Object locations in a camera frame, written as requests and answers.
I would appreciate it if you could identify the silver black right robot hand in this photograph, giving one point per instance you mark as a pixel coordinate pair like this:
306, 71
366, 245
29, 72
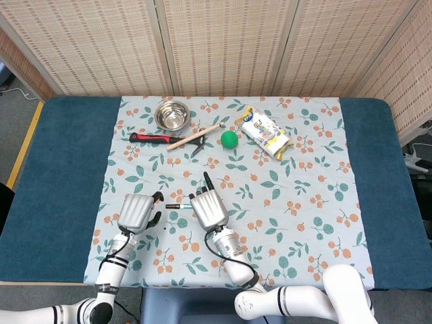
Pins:
209, 211

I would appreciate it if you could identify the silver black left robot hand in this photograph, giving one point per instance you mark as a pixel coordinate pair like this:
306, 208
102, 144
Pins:
135, 212

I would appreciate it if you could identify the black marker cap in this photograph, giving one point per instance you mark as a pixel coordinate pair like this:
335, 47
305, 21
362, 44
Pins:
172, 206

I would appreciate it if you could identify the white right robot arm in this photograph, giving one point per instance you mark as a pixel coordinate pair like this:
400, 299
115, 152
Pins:
236, 260

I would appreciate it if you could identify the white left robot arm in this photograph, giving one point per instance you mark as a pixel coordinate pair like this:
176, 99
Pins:
113, 270

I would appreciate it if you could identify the green ball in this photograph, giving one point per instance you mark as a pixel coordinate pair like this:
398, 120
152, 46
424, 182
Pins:
229, 139

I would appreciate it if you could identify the wooden stick with dark tip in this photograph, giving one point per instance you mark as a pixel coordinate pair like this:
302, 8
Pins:
189, 138

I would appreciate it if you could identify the floral orange berry tablecloth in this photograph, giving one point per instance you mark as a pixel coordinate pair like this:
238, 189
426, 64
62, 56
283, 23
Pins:
287, 219

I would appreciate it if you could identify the teal table cover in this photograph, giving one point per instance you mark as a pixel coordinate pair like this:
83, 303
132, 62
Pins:
60, 175

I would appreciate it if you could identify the snack bag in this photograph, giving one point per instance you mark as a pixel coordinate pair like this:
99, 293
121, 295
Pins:
265, 132

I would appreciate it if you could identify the grey blue robot torso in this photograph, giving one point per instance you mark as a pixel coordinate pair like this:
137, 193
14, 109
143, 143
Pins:
189, 307

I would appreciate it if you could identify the stainless steel bowl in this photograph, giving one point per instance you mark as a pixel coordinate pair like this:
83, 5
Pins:
172, 115

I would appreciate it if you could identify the woven bamboo folding screen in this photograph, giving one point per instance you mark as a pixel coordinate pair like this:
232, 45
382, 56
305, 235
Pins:
229, 44

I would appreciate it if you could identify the white power strip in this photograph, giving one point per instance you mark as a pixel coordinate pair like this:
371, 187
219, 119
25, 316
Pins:
414, 161

